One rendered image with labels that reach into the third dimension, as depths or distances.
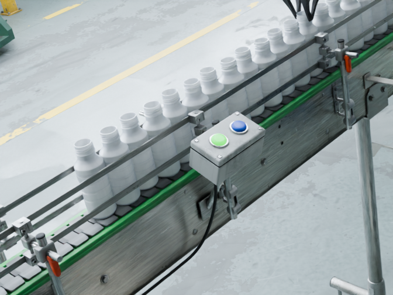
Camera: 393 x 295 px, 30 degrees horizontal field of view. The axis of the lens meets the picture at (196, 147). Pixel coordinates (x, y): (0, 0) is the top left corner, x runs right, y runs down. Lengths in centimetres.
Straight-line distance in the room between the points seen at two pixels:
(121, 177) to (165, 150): 12
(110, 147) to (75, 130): 284
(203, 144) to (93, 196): 24
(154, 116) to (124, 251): 28
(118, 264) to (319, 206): 177
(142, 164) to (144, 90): 307
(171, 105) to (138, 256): 32
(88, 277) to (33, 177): 248
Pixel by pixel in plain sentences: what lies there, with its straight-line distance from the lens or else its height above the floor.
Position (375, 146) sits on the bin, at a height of 72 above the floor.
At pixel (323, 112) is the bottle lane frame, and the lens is 191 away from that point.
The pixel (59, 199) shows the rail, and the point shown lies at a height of 111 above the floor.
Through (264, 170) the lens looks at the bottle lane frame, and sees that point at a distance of 176.
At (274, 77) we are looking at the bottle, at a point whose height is 108.
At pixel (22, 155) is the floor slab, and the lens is 419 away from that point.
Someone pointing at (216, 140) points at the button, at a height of 112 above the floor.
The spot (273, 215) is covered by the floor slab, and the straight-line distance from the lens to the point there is 316.
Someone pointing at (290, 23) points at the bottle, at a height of 115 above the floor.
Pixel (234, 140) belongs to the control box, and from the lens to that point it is 145.
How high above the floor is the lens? 179
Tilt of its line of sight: 28 degrees down
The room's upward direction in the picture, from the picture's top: 12 degrees counter-clockwise
